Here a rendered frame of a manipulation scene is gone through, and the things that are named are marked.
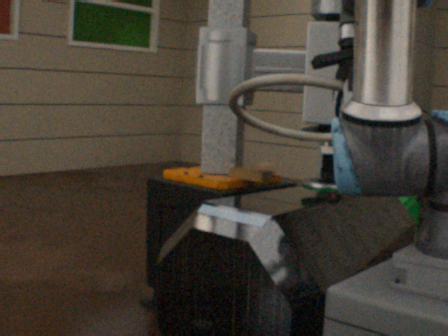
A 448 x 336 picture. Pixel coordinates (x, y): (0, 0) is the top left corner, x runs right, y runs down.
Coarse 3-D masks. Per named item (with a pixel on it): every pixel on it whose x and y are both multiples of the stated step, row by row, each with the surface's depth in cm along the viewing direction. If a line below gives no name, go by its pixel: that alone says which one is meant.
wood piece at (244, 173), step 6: (234, 168) 282; (240, 168) 283; (246, 168) 285; (252, 168) 285; (234, 174) 281; (240, 174) 279; (246, 174) 278; (252, 174) 276; (258, 174) 274; (264, 174) 275; (270, 174) 280; (252, 180) 276; (258, 180) 274; (264, 180) 276; (270, 180) 280
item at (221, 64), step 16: (208, 48) 278; (224, 48) 276; (240, 48) 278; (256, 48) 290; (208, 64) 279; (224, 64) 277; (240, 64) 279; (256, 64) 284; (272, 64) 284; (288, 64) 283; (304, 64) 283; (208, 80) 280; (224, 80) 278; (240, 80) 280
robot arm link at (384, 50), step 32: (384, 0) 89; (384, 32) 91; (384, 64) 93; (352, 96) 100; (384, 96) 95; (352, 128) 98; (384, 128) 95; (416, 128) 98; (352, 160) 97; (384, 160) 97; (416, 160) 97; (352, 192) 102; (384, 192) 101; (416, 192) 101
